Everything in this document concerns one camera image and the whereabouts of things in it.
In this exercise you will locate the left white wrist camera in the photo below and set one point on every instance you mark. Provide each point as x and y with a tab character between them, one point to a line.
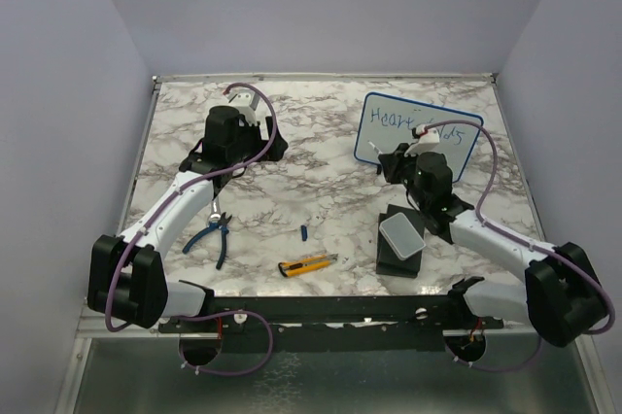
246	102

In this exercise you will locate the yellow utility knife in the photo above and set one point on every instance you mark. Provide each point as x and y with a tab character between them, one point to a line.
290	269

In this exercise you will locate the black mounting base rail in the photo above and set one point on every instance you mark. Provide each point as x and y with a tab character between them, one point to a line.
358	323

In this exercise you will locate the blue framed whiteboard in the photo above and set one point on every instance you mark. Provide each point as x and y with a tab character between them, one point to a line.
388	121

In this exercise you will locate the grey white eraser case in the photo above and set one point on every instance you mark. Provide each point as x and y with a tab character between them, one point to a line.
402	236

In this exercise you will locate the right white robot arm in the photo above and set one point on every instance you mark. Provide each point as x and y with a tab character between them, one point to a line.
559	294

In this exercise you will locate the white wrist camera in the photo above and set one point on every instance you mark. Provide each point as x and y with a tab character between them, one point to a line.
424	140
246	102

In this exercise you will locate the silver wrench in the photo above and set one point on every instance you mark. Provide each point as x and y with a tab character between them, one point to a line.
215	212

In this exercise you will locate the blue whiteboard marker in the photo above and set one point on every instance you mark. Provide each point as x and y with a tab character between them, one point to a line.
374	147

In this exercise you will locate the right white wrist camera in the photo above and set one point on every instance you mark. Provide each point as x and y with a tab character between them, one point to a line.
424	140

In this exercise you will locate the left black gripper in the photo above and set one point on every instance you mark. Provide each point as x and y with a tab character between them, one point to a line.
256	132

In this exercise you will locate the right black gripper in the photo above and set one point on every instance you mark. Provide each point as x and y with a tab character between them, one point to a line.
394	160

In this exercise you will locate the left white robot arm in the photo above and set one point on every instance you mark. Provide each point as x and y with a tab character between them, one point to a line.
127	282

